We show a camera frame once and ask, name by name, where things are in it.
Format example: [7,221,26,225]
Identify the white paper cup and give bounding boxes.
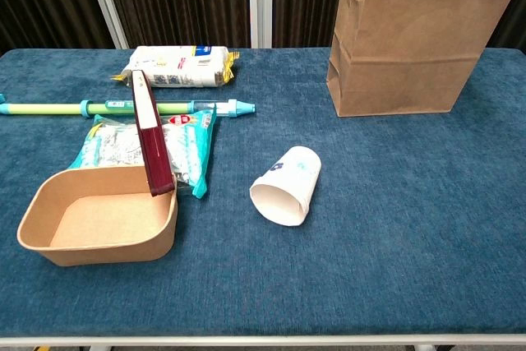
[248,145,322,228]

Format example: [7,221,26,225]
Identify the brown paper bag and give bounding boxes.
[326,0,526,118]

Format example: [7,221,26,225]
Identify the teal white snack packet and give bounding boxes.
[68,104,218,200]

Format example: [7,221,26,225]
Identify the white snack packet yellow ends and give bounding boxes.
[109,44,241,89]

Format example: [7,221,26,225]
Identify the blue fabric table cover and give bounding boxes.
[0,47,526,338]

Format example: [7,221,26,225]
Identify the brown paper food bowl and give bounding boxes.
[16,164,179,268]

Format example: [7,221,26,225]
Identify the teal green water pump toy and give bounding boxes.
[0,94,256,120]

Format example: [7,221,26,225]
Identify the white table frame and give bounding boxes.
[0,334,526,351]

